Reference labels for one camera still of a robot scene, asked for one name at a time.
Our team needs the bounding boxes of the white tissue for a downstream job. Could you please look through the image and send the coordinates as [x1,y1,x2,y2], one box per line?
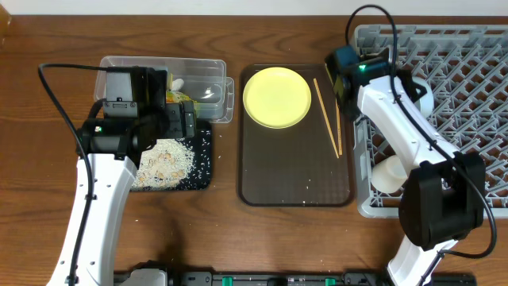
[171,79,184,91]

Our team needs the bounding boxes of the white green cup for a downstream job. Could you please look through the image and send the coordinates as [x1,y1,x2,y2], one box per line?
[371,155,407,194]

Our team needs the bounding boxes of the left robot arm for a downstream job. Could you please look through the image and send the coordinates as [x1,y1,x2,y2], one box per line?
[38,64,196,285]

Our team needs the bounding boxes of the clear plastic bin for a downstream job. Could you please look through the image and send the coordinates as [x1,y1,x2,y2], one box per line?
[100,56,235,123]

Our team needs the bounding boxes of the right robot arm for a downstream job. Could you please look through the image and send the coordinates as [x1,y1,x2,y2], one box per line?
[325,43,498,285]

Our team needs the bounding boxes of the light blue bowl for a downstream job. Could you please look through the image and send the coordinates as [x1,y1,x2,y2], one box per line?
[413,77,434,118]

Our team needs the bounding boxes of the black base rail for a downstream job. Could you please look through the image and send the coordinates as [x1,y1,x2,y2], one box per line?
[113,261,477,286]

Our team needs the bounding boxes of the grey dishwasher rack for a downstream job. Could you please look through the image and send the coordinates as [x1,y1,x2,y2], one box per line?
[352,25,507,219]

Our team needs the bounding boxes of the black waste tray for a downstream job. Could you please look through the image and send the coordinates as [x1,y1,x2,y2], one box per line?
[130,118,214,191]

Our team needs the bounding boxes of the dark brown serving tray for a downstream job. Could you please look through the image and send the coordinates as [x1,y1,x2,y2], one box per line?
[237,64,356,207]

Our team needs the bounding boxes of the rice food waste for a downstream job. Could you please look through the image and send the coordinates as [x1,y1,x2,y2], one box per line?
[130,137,211,191]

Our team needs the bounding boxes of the yellow plate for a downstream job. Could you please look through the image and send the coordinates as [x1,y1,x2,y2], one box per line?
[243,67,312,129]

